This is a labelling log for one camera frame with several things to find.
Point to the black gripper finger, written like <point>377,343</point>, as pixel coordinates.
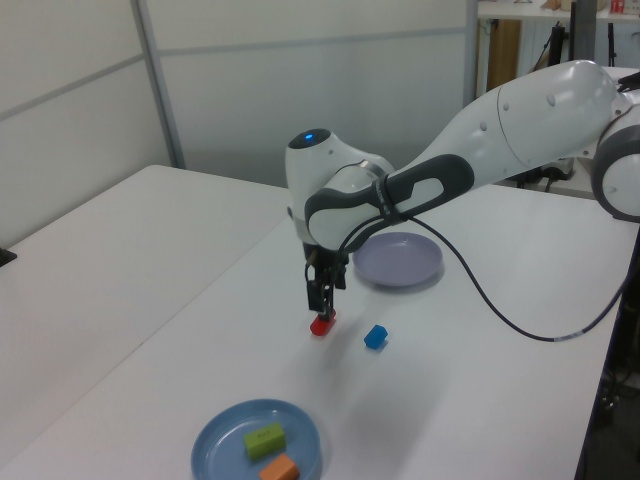
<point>341,277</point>
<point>316,295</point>

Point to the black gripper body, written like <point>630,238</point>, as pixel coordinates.
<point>325,260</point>

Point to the red cylinder block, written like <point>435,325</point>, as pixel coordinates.
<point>320,327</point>

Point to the blue block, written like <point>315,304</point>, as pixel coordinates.
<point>374,337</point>

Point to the green block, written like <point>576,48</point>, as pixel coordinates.
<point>264,441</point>

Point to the orange block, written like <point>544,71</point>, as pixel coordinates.
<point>279,469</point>

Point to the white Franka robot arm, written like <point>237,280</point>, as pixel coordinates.
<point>525,120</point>

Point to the purple plate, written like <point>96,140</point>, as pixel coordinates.
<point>405,260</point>

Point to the blue plate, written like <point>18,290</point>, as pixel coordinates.
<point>225,450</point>

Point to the wooden board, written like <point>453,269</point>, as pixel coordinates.
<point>504,55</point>

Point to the black monitor stand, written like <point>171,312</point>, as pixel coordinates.
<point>556,45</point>

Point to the black monitor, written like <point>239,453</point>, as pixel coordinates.
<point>582,30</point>

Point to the black camera pole stand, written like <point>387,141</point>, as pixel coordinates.
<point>7,257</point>

